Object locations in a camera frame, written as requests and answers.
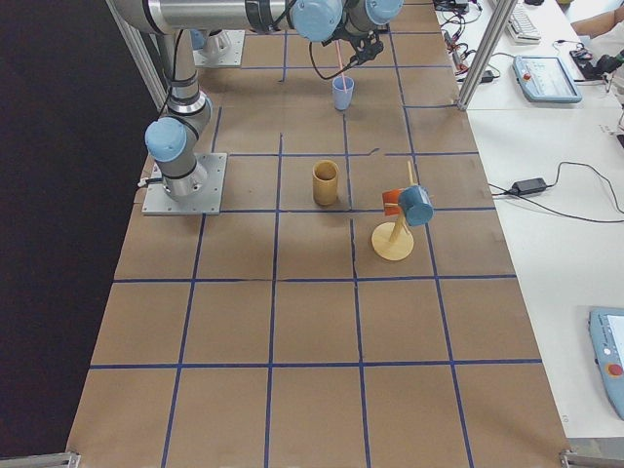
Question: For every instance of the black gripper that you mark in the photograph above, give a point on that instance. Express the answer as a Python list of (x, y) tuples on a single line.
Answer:
[(369, 47)]

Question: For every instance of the blue mug on tree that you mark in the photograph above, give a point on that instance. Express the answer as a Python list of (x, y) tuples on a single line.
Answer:
[(415, 203)]

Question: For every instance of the orange mug on tree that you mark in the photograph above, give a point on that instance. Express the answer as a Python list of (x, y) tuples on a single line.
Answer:
[(390, 201)]

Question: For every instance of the white keyboard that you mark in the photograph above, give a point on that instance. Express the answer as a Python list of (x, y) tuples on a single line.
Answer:
[(520, 27)]

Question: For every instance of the light blue plastic cup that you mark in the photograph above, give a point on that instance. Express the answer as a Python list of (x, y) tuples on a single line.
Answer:
[(342, 92)]

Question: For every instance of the black power adapter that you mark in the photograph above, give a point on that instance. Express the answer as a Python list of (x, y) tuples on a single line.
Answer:
[(528, 186)]

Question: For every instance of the aluminium frame post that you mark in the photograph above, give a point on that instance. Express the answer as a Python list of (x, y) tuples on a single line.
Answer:
[(490, 39)]

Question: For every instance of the pink chopstick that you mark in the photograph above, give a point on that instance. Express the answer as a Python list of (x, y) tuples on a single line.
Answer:
[(341, 66)]

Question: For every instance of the round wooden mug tree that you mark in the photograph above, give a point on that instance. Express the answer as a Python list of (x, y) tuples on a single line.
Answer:
[(393, 240)]

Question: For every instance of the teach pendant tablet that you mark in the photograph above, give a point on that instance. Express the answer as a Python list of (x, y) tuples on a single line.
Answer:
[(606, 333)]

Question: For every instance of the bamboo wooden cup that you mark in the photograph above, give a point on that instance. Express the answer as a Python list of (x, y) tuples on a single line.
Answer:
[(325, 182)]

